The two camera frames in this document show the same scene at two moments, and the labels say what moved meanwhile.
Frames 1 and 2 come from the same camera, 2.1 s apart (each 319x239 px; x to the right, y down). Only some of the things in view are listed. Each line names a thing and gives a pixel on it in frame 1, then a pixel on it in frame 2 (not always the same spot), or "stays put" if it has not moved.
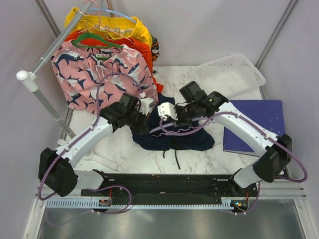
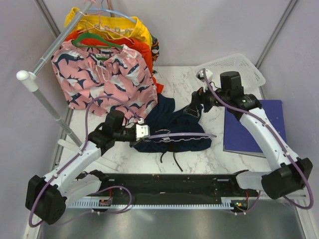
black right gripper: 180,121 → 198,97
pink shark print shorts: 93,78 stays put
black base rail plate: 171,187 stays put
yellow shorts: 130,27 stays put
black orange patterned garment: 155,51 stays put
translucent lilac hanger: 173,127 → 206,135
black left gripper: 143,129 → 135,142
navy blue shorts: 163,134 stays put
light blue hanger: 102,9 stays put
